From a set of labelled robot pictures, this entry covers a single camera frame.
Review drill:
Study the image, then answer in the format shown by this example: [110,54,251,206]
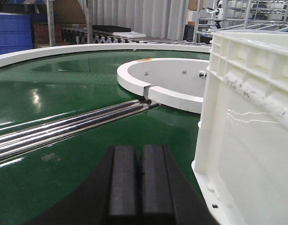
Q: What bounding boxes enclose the metal roller conveyor background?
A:
[61,23,211,46]

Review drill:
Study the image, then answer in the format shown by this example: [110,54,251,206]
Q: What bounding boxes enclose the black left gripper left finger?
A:
[26,145,138,225]

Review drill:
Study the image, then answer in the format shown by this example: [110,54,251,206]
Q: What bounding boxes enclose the white outer conveyor rim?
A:
[0,43,211,68]

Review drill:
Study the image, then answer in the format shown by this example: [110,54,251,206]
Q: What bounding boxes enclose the brown cardboard boxes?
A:
[30,0,87,48]

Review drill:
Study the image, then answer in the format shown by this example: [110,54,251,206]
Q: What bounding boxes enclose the white humanoid robot background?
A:
[206,0,224,29]

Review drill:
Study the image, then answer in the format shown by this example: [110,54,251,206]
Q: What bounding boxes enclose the chrome guide rods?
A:
[0,100,159,162]

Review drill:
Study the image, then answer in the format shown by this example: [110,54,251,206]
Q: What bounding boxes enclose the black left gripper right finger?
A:
[140,144,218,225]

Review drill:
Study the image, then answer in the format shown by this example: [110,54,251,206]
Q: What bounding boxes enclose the white plastic tote box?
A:
[192,30,288,225]

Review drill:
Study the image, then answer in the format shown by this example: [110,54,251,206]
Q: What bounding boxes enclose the blue plastic crates stack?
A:
[0,12,33,55]

